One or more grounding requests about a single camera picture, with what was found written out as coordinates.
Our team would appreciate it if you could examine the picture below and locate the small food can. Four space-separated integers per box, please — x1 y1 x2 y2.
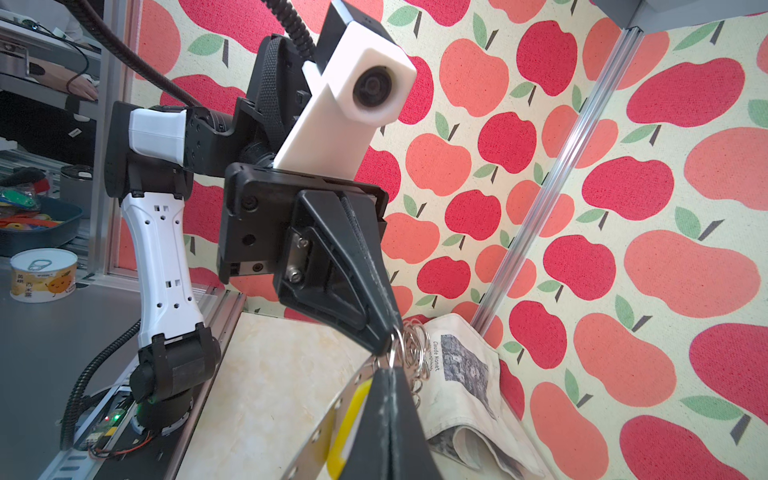
10 248 78 303

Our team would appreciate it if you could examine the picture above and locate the printed canvas tote bag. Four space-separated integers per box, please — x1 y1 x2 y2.
413 314 551 479

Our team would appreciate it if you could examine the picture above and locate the blue tray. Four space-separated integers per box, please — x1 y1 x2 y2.
1 197 83 257

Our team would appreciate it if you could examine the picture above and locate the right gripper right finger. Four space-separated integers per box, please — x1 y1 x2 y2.
389 367 442 480

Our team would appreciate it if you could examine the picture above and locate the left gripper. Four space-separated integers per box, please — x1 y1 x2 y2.
217 163 402 354

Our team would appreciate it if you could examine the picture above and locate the yellow tag key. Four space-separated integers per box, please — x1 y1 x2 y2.
326 379 372 480

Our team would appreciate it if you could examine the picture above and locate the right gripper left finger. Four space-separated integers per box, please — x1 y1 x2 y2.
340 369 392 480

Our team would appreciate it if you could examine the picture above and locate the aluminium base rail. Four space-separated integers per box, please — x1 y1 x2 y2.
35 284 247 480

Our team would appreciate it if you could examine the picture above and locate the black corrugated cable conduit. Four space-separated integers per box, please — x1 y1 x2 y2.
56 0 316 451

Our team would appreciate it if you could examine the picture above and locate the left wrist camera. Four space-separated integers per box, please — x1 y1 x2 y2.
273 1 417 180

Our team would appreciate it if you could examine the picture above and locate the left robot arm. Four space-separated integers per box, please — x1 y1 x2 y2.
106 25 416 434

